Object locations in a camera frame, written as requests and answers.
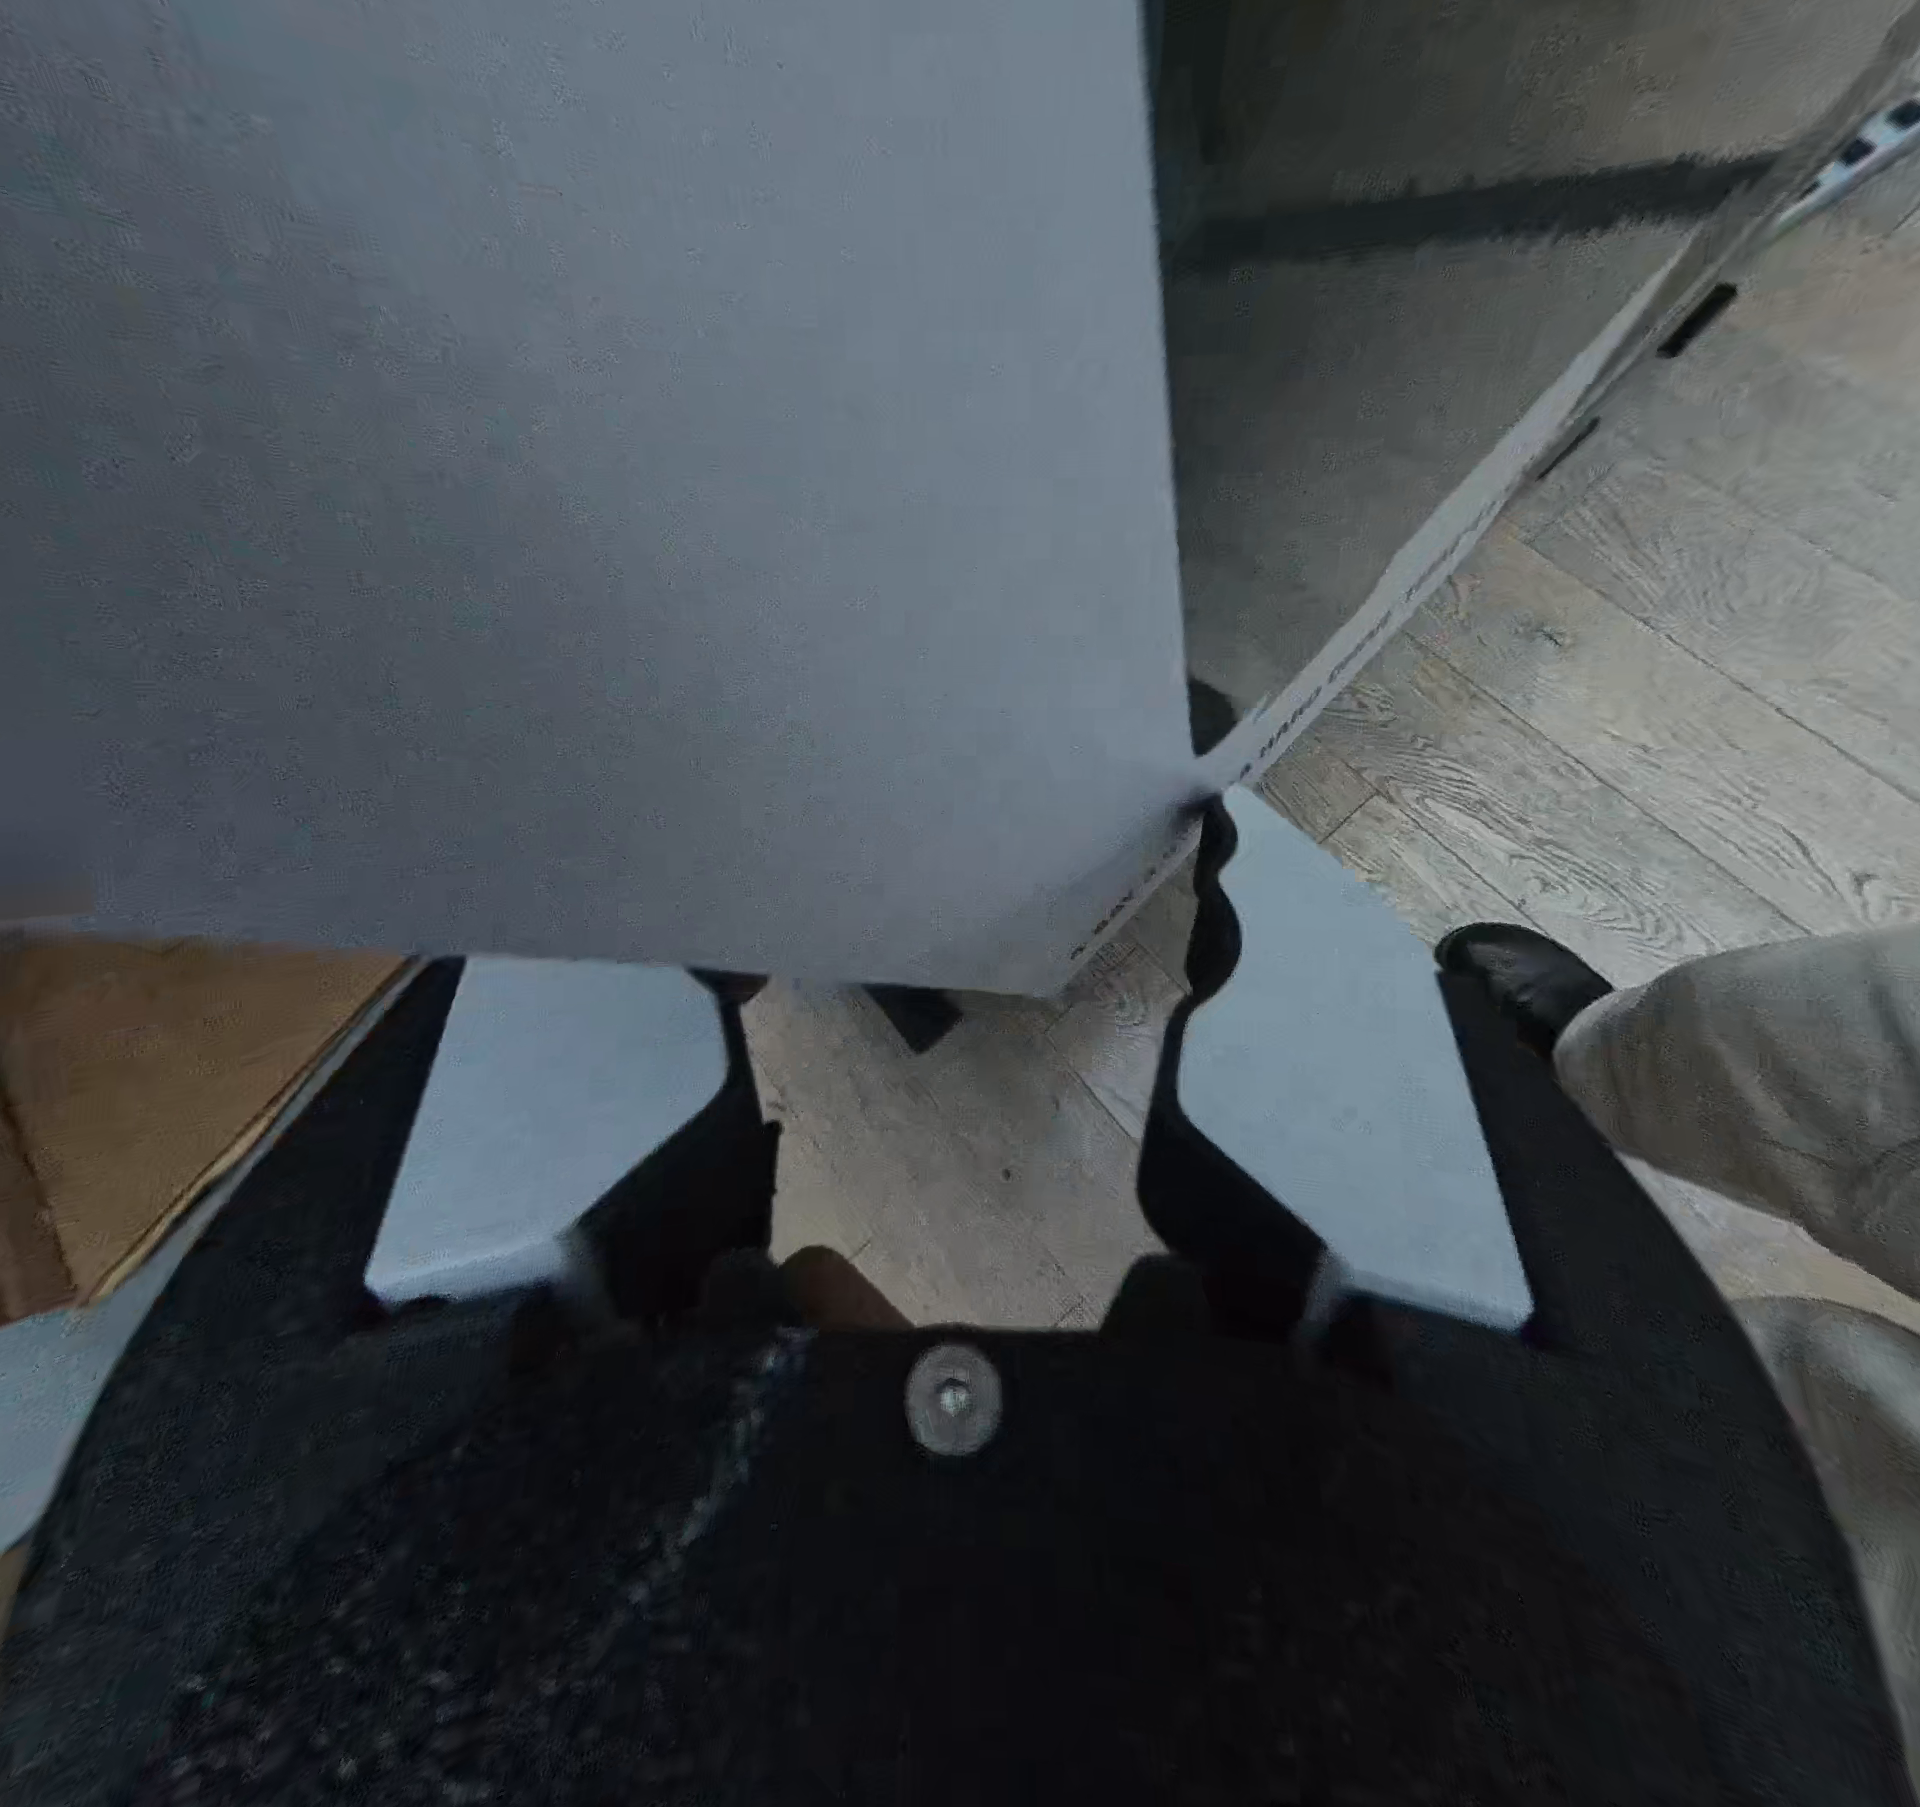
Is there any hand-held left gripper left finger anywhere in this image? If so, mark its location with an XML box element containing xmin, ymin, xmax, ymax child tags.
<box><xmin>364</xmin><ymin>955</ymin><xmax>786</xmax><ymax>1319</ymax></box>

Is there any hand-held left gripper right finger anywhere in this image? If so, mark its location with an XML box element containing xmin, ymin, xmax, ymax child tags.
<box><xmin>1137</xmin><ymin>788</ymin><xmax>1540</xmax><ymax>1338</ymax></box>

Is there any brown cardboard box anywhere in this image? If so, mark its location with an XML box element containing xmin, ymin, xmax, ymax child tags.
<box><xmin>0</xmin><ymin>935</ymin><xmax>430</xmax><ymax>1319</ymax></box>

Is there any large white black product box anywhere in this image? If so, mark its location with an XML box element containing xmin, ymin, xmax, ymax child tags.
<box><xmin>0</xmin><ymin>0</ymin><xmax>1920</xmax><ymax>1002</ymax></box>

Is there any person's left hand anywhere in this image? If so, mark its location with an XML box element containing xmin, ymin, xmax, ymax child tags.
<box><xmin>777</xmin><ymin>1245</ymin><xmax>911</xmax><ymax>1336</ymax></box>

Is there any person's black shoe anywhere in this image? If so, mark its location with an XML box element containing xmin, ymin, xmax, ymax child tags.
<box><xmin>1435</xmin><ymin>923</ymin><xmax>1617</xmax><ymax>1063</ymax></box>

